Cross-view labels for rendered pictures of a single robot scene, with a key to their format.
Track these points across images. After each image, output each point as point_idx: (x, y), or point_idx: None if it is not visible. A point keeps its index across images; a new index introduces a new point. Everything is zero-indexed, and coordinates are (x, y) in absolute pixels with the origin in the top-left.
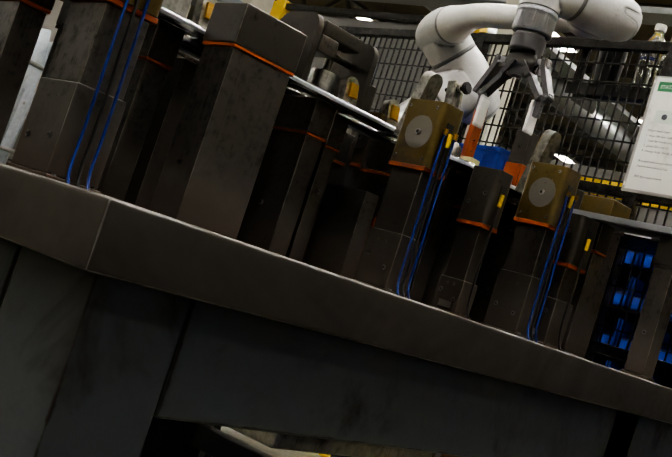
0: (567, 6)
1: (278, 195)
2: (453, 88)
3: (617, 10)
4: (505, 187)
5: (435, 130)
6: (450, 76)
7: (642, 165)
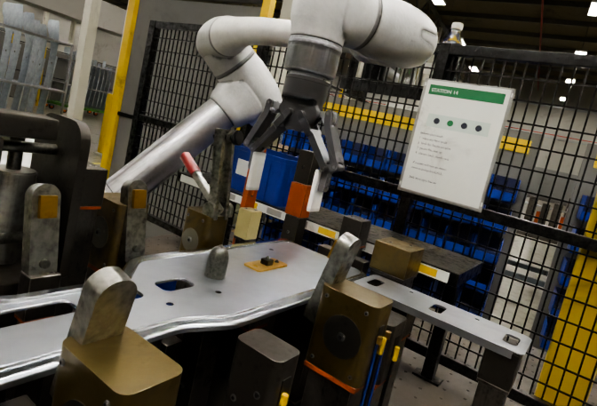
0: (354, 35)
1: None
2: (221, 139)
3: (413, 35)
4: (288, 378)
5: None
6: (232, 88)
7: (417, 167)
